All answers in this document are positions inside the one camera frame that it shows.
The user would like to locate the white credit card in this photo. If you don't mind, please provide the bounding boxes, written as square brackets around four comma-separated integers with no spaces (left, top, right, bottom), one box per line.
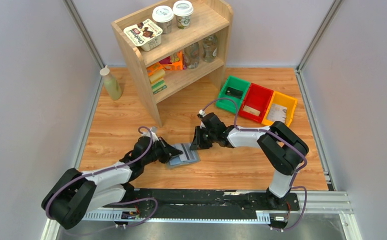
[181,143,200,161]
[266,103,288,123]

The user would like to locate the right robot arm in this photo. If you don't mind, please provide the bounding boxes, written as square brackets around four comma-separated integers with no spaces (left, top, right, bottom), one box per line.
[190,112,309,199]

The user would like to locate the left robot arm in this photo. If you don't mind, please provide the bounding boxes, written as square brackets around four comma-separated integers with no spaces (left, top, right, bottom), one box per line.
[41,136,184,230]

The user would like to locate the tan card in red bin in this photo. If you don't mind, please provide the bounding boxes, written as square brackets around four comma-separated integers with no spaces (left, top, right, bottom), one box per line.
[242,105,261,117]

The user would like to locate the black card in green bin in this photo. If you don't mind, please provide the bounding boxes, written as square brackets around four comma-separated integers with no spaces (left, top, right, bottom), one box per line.
[225,87,244,99]

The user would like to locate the green plastic bin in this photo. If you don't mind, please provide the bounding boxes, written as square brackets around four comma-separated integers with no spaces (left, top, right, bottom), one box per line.
[216,75,251,114]

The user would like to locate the red plastic bin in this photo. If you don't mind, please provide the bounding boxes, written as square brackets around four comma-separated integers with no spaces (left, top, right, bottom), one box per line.
[238,83,274,123]

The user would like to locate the green squeeze bottle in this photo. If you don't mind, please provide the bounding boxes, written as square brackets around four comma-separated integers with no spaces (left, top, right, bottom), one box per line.
[99,65,122,101]

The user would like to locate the yellow plastic bin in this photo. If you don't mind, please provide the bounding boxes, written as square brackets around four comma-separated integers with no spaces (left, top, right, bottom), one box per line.
[261,91,298,127]

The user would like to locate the stacked sponges pack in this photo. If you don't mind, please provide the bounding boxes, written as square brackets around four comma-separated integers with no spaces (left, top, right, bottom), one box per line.
[146,62,167,95]

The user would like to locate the orange snack package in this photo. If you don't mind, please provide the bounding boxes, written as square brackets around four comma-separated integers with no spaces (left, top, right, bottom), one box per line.
[159,50,186,71]

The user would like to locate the wooden shelf unit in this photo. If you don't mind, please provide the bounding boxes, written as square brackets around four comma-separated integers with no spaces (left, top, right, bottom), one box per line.
[111,0,234,127]

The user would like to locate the left clear glass jar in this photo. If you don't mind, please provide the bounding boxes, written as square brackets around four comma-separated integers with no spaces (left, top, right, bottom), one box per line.
[183,42,200,69]

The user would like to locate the clear glass jar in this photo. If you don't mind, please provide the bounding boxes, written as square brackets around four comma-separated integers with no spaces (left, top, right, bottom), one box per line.
[183,42,200,69]
[202,33,218,63]

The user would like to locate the right clear glass jar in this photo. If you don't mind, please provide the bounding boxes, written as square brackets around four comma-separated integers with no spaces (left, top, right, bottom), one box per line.
[202,33,218,63]

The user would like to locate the Chobani yogurt pack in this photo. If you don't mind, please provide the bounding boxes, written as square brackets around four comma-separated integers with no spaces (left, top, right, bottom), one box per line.
[123,18,163,52]

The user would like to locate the right paper coffee cup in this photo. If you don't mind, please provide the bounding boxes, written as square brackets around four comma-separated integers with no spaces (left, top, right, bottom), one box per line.
[172,0,194,30]

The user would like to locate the paper coffee cup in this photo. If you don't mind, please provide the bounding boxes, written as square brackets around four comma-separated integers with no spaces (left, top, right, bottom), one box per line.
[152,5,174,35]
[172,0,194,30]

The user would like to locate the left paper coffee cup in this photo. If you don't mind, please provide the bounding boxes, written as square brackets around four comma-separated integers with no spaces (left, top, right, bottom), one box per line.
[152,5,174,35]

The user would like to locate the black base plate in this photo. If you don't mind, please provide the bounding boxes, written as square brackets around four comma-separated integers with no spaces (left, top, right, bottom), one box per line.
[123,188,300,220]

